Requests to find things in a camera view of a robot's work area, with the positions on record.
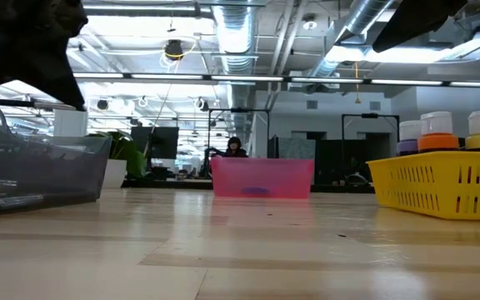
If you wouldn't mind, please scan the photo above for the silver ventilation duct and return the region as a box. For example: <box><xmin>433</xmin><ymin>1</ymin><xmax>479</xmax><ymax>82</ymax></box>
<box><xmin>211</xmin><ymin>0</ymin><xmax>260</xmax><ymax>156</ymax></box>
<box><xmin>310</xmin><ymin>0</ymin><xmax>395</xmax><ymax>80</ymax></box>

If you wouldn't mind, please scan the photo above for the smoky grey transparent tray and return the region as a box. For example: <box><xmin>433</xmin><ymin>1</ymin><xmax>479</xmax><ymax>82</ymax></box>
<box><xmin>0</xmin><ymin>96</ymin><xmax>113</xmax><ymax>218</ymax></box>

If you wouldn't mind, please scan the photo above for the yellow hanging cord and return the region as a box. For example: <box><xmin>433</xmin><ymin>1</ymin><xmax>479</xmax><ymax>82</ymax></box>
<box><xmin>352</xmin><ymin>62</ymin><xmax>362</xmax><ymax>105</ymax></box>

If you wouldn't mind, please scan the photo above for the long ceiling light bar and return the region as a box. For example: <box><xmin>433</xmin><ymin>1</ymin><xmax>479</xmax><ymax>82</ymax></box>
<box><xmin>72</xmin><ymin>71</ymin><xmax>480</xmax><ymax>88</ymax></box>

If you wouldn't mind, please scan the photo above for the person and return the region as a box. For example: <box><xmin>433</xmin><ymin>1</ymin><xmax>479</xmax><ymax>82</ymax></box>
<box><xmin>205</xmin><ymin>136</ymin><xmax>250</xmax><ymax>159</ymax></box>

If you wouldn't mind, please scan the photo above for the black aluminium table frame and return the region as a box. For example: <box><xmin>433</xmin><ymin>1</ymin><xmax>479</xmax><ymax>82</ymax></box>
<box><xmin>121</xmin><ymin>177</ymin><xmax>377</xmax><ymax>194</ymax></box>

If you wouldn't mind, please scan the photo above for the orange paint bottle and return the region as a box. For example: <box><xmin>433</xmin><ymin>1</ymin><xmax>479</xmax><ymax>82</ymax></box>
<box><xmin>417</xmin><ymin>110</ymin><xmax>461</xmax><ymax>154</ymax></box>

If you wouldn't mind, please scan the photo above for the black computer monitor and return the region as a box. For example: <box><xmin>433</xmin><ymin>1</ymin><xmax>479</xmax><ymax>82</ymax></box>
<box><xmin>130</xmin><ymin>126</ymin><xmax>180</xmax><ymax>160</ymax></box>

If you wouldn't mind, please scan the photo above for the green plant in white pot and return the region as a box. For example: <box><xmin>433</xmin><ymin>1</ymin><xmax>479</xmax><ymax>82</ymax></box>
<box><xmin>87</xmin><ymin>129</ymin><xmax>148</xmax><ymax>189</ymax></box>

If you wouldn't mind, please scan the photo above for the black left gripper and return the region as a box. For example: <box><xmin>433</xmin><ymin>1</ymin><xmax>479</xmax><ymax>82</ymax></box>
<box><xmin>0</xmin><ymin>0</ymin><xmax>89</xmax><ymax>112</ymax></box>

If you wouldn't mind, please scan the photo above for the yellow slotted plastic basket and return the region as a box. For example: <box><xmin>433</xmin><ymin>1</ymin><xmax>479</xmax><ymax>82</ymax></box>
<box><xmin>366</xmin><ymin>150</ymin><xmax>480</xmax><ymax>223</ymax></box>

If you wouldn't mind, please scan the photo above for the round white ceiling sensor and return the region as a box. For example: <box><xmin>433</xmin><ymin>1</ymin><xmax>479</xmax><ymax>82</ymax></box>
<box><xmin>301</xmin><ymin>12</ymin><xmax>319</xmax><ymax>31</ymax></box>

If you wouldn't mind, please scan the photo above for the purple paint bottle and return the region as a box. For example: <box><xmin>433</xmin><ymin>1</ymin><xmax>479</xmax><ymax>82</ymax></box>
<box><xmin>395</xmin><ymin>120</ymin><xmax>423</xmax><ymax>158</ymax></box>

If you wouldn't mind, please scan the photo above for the pink transparent plastic bin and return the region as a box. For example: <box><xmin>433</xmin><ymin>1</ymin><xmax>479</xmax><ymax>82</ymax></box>
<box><xmin>210</xmin><ymin>157</ymin><xmax>316</xmax><ymax>200</ymax></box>

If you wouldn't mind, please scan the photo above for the black ceiling device yellow cable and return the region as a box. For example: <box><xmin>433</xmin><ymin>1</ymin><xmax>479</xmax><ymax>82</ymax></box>
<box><xmin>162</xmin><ymin>35</ymin><xmax>199</xmax><ymax>63</ymax></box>

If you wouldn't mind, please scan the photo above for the black metal stand frame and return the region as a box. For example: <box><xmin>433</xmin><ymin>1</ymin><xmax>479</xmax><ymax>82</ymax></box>
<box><xmin>207</xmin><ymin>107</ymin><xmax>271</xmax><ymax>159</ymax></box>
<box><xmin>341</xmin><ymin>112</ymin><xmax>401</xmax><ymax>156</ymax></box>

